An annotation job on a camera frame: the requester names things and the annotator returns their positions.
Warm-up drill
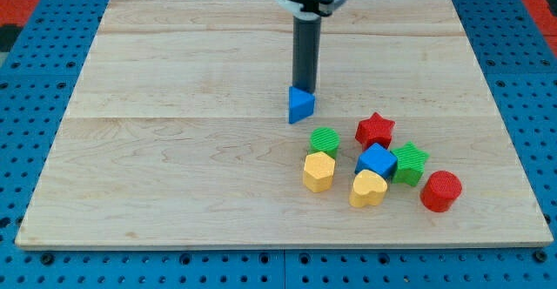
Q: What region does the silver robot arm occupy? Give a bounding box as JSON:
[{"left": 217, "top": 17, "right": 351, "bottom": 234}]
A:
[{"left": 276, "top": 0, "right": 347, "bottom": 93}]

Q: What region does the blue triangle block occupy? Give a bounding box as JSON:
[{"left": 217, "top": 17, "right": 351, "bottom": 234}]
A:
[{"left": 288, "top": 86, "right": 315, "bottom": 124}]

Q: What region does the light wooden board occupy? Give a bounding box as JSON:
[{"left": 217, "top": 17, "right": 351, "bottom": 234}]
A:
[{"left": 16, "top": 0, "right": 554, "bottom": 251}]

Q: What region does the yellow heart block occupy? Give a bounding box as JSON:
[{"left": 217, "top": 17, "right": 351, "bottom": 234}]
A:
[{"left": 349, "top": 170, "right": 388, "bottom": 208}]

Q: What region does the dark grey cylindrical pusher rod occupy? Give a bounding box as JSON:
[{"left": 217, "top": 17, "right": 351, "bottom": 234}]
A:
[{"left": 292, "top": 17, "right": 321, "bottom": 93}]

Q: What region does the green star block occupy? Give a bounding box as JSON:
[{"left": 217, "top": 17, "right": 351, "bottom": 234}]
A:
[{"left": 392, "top": 141, "right": 430, "bottom": 187}]

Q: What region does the green cylinder block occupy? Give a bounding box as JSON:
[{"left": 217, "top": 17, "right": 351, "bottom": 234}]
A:
[{"left": 308, "top": 127, "right": 340, "bottom": 159}]

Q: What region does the red star block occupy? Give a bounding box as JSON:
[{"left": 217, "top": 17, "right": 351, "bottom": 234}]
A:
[{"left": 355, "top": 112, "right": 396, "bottom": 151}]

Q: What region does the yellow hexagon block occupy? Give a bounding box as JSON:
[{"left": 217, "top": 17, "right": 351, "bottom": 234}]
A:
[{"left": 302, "top": 151, "right": 336, "bottom": 193}]

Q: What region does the blue cube block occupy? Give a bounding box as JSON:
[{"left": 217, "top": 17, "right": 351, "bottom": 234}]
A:
[{"left": 354, "top": 144, "right": 398, "bottom": 178}]

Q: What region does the red cylinder block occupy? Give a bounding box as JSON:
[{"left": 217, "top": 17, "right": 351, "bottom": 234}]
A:
[{"left": 419, "top": 171, "right": 462, "bottom": 212}]

